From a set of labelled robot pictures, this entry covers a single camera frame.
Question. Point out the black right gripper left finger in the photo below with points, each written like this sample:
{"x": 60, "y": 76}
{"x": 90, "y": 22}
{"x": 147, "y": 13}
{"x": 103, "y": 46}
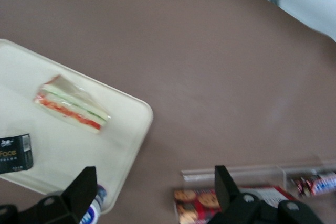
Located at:
{"x": 76, "y": 197}

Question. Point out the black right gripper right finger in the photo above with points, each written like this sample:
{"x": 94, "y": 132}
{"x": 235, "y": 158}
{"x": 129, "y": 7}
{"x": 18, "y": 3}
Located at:
{"x": 231, "y": 203}

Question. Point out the triangle sandwich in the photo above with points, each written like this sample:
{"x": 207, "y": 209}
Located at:
{"x": 68, "y": 103}

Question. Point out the beige plastic tray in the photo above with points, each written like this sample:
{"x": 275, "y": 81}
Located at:
{"x": 78, "y": 150}

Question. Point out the blue lid yogurt cup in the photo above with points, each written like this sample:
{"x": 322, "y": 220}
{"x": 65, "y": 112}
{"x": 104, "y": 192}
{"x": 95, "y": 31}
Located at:
{"x": 92, "y": 214}

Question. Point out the red cookie box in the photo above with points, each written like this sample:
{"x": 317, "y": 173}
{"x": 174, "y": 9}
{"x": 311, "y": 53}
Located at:
{"x": 191, "y": 204}

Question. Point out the clear acrylic tiered stand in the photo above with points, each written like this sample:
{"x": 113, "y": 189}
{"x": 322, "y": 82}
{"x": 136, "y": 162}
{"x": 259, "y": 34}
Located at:
{"x": 262, "y": 170}

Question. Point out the black tissue box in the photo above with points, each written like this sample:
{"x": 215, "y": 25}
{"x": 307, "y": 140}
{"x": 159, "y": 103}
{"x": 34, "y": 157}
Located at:
{"x": 13, "y": 155}

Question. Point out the snickers bar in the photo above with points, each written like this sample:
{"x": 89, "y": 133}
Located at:
{"x": 320, "y": 182}

